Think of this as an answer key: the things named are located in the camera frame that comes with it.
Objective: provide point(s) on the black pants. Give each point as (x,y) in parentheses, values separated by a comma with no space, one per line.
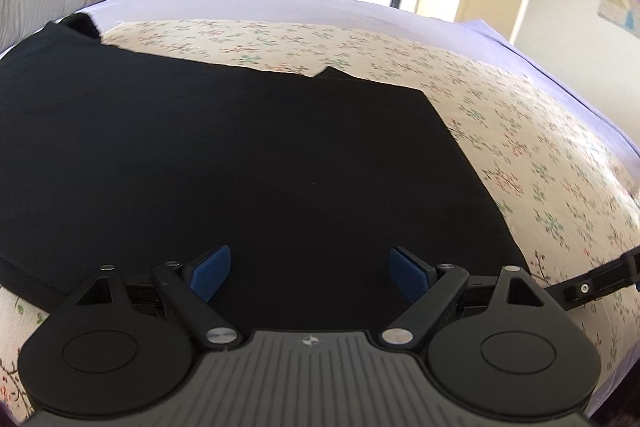
(225,157)

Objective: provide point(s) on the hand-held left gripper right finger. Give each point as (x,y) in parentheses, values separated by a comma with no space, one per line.
(404,274)

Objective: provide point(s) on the floral bed mat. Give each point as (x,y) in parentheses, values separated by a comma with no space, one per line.
(525,147)

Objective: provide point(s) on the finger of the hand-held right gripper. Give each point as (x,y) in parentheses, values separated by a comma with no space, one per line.
(595,284)

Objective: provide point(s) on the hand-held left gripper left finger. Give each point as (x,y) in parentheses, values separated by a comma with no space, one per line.
(210,272)

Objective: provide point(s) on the lavender bed sheet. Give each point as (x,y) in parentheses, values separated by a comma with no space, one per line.
(500,42)

